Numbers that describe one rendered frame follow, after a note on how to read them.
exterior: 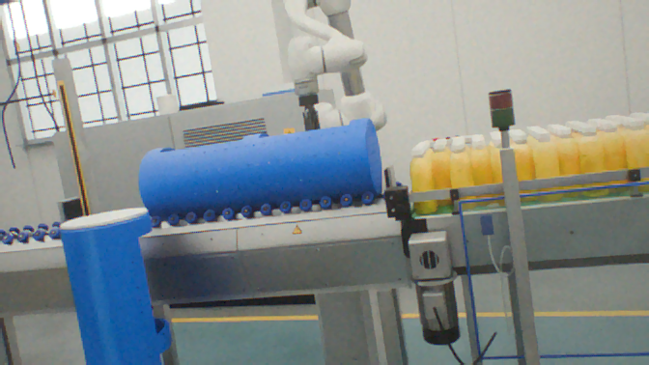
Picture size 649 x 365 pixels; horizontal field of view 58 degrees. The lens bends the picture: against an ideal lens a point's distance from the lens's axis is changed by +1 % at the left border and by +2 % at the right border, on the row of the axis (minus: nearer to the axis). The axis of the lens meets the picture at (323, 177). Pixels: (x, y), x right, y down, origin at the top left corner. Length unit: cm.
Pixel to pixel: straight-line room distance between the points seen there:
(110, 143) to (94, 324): 266
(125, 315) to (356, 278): 79
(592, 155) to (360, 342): 145
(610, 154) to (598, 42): 288
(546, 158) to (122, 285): 139
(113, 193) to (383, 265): 297
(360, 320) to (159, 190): 115
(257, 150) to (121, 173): 260
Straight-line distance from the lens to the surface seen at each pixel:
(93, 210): 294
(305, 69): 212
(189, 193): 216
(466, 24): 481
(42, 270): 258
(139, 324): 205
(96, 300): 204
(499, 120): 164
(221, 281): 223
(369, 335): 282
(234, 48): 508
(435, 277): 176
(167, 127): 427
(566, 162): 193
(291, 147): 201
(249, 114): 393
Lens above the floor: 126
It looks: 6 degrees down
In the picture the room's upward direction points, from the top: 9 degrees counter-clockwise
